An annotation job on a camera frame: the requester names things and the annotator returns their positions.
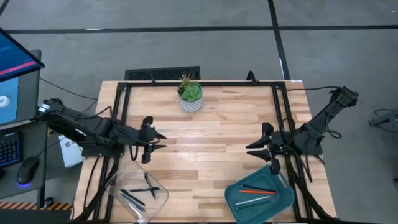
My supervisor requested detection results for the clear plastic bin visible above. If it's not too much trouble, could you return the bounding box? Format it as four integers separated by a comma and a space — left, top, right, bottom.
104, 159, 170, 224

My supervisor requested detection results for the black computer mouse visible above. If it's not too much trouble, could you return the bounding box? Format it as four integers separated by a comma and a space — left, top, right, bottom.
16, 156, 40, 187

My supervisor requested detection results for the black floor vent grate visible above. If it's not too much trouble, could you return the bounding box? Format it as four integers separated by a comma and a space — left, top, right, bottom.
124, 65, 201, 81

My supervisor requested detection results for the white paper booklet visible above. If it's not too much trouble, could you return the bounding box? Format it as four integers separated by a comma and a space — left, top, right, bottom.
58, 135, 84, 169

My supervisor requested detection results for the monitor with dark blue screen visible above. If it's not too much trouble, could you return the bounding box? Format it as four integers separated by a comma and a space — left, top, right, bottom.
0, 27, 45, 83

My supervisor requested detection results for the black metal table frame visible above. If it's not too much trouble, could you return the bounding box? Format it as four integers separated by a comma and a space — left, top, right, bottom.
73, 80, 338, 223

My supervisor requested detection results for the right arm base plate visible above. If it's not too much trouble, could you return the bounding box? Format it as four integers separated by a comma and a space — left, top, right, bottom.
277, 130, 324, 156

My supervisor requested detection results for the white pencil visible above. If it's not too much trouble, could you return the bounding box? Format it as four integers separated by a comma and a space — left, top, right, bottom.
235, 195, 271, 207

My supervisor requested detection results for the yellow black hazard strip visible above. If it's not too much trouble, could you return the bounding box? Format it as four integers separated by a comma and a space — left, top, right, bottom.
0, 201, 73, 211

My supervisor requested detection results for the dark grey side desk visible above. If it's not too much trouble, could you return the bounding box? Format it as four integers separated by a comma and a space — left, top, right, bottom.
0, 119, 49, 200

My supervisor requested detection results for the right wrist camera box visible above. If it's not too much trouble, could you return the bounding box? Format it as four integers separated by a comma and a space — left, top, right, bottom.
273, 133, 292, 153

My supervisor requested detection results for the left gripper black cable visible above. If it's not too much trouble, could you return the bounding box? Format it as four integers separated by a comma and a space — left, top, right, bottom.
129, 144, 140, 162

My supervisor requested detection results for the orange pencil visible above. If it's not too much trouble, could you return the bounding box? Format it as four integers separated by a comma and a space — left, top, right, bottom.
239, 189, 277, 195

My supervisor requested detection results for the monitor with light blue screen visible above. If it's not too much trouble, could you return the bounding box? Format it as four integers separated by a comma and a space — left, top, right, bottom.
0, 70, 41, 127

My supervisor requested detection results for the teal plastic bin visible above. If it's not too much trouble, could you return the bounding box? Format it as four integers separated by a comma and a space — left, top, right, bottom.
224, 164, 295, 224

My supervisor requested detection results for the succulent in patterned white pot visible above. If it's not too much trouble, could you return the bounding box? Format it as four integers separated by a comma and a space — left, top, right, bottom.
176, 72, 205, 113

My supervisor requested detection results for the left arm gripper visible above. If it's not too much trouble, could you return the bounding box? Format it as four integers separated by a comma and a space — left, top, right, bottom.
136, 116, 168, 165

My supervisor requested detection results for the black plugged frame cable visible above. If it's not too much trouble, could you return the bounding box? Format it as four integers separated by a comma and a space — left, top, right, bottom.
246, 70, 341, 102

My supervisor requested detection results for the black floor stand with cables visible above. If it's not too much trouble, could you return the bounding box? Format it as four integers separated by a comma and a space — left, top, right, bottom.
368, 108, 398, 129

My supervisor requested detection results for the black floor cable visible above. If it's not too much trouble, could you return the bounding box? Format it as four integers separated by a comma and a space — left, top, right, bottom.
39, 77, 99, 115

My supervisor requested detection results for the black pen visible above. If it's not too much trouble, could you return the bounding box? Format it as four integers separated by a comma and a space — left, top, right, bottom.
119, 189, 146, 207
129, 186, 162, 193
144, 172, 157, 200

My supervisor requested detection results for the black keyboard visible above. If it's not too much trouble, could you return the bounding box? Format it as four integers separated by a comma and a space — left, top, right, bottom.
0, 132, 23, 169

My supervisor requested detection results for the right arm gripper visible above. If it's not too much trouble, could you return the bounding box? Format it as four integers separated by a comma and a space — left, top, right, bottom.
245, 122, 295, 175

